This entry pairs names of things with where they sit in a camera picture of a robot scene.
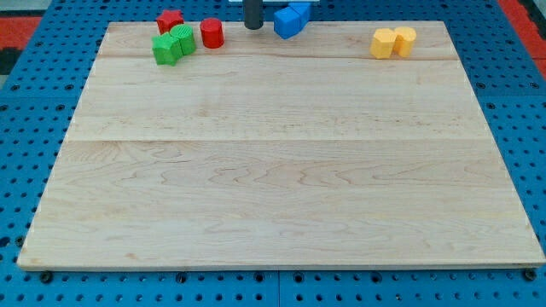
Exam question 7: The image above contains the blue cube block front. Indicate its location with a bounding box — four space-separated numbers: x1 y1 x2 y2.
274 7 301 39

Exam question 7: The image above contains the red star block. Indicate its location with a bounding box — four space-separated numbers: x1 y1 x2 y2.
156 9 184 34

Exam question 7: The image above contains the green cylinder block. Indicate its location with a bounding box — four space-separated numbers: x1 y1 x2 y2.
170 24 196 55

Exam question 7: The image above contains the yellow hexagon block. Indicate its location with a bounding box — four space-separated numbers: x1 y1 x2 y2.
370 28 397 59

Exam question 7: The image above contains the green star block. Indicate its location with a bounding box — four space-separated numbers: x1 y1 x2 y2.
152 32 183 66

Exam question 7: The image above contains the blue block rear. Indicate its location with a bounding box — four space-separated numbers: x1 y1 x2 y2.
288 2 311 29

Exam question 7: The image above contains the wooden board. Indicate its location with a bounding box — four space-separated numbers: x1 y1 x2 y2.
17 21 545 272

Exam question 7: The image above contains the red cylinder block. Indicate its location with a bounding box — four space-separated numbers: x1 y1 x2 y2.
200 18 224 49

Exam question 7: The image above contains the yellow cylinder block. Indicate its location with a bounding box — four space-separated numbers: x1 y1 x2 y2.
393 26 417 57

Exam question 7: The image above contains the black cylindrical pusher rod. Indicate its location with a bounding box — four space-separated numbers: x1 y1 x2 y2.
242 0 264 30

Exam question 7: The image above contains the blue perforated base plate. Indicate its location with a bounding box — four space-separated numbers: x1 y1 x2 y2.
1 1 545 306

